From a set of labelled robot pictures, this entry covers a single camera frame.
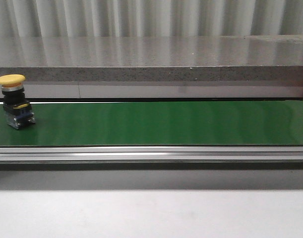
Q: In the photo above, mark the green conveyor belt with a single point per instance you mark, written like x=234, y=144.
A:
x=160, y=123

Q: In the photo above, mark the grey speckled stone counter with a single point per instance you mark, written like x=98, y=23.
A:
x=134, y=59

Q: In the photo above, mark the white pleated curtain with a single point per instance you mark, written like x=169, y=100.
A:
x=161, y=18

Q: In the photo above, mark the aluminium conveyor frame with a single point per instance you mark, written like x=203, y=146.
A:
x=152, y=158

